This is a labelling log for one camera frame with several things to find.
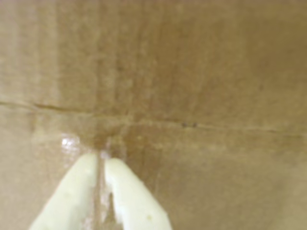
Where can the brown cardboard sheet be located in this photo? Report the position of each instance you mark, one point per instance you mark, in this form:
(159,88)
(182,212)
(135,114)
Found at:
(192,72)

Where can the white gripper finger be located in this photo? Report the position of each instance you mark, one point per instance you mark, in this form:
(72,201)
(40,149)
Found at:
(134,201)
(72,191)

